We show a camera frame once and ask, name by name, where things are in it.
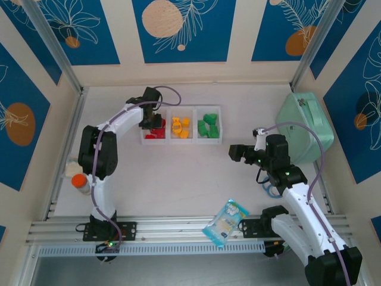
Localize white three-compartment plastic container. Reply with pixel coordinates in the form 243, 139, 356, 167
139, 104, 223, 146

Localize light blue plastic rings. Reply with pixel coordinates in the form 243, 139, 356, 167
261, 175, 284, 199

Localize mint green zip case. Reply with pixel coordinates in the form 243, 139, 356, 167
275, 91, 335, 165

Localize blue wet wipes packet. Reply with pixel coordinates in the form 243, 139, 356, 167
201, 198, 250, 250

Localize orange lid bottle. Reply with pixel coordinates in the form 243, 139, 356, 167
71, 174, 92, 197

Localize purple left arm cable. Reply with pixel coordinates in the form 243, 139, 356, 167
90, 85, 182, 254

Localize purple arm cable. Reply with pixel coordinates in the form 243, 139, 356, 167
90, 85, 182, 254
261, 122, 351, 286

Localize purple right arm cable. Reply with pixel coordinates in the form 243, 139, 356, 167
261, 122, 351, 286

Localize aluminium side rail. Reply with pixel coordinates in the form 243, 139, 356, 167
312, 162, 338, 215
44, 88, 89, 221

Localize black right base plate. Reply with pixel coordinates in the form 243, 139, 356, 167
242, 219, 268, 239

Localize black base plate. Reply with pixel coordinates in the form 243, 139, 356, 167
242, 219, 268, 239
82, 220, 138, 242

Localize aluminium mounting rail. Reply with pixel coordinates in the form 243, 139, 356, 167
25, 214, 354, 244

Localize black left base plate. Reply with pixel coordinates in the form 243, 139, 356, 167
82, 220, 138, 242

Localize aluminium frame post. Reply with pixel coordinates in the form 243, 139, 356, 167
19, 0, 85, 94
290, 0, 351, 92

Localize grey slotted cable duct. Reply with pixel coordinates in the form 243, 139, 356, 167
38, 241, 266, 257

